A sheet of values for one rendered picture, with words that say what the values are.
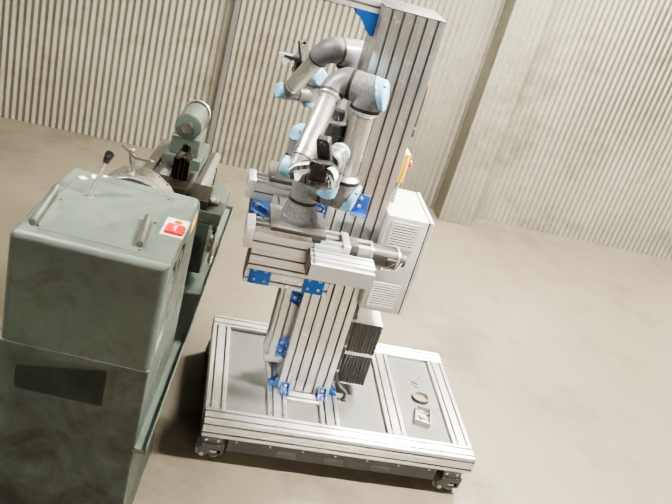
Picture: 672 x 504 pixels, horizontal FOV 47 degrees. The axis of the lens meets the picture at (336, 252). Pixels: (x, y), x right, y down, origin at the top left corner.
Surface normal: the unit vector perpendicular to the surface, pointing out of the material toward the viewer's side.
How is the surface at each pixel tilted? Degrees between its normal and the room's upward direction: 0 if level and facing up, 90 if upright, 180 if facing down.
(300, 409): 0
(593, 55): 90
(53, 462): 90
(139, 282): 90
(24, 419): 90
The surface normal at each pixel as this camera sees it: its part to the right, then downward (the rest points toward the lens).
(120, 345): -0.02, 0.44
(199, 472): 0.26, -0.87
